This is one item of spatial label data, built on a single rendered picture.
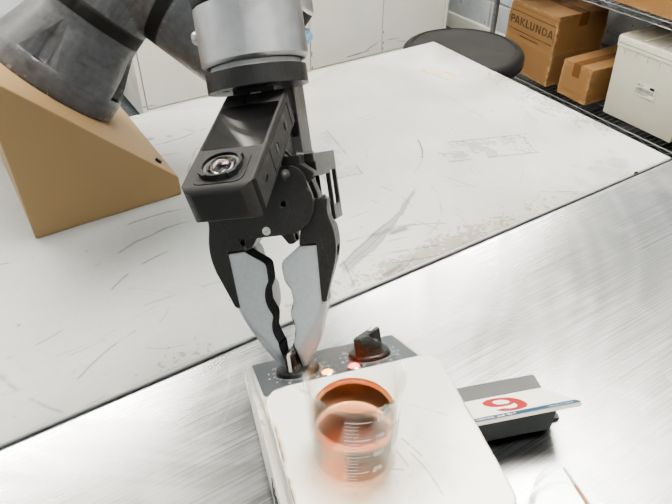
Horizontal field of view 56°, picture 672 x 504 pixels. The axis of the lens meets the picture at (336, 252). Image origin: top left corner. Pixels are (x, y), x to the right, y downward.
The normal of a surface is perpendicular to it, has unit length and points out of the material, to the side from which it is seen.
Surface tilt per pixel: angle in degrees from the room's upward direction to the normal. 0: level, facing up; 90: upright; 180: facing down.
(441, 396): 0
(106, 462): 0
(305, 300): 64
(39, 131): 90
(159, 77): 90
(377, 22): 90
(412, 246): 0
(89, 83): 81
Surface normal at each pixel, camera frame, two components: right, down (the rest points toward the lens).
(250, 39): 0.08, 0.16
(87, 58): 0.66, 0.26
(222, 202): -0.12, 0.66
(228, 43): -0.33, 0.20
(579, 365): 0.00, -0.78
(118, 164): 0.53, 0.53
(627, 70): -0.85, 0.36
